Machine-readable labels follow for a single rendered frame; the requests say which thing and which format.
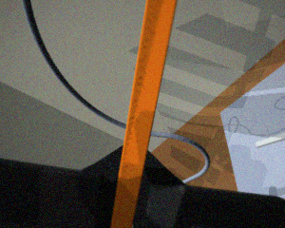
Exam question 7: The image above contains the orange handle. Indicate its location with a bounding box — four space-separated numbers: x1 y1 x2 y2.
111 0 177 228

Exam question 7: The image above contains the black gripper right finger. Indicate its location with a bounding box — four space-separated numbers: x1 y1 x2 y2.
133 150 285 228

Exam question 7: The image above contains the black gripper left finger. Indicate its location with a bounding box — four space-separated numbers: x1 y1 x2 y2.
0 145 124 228

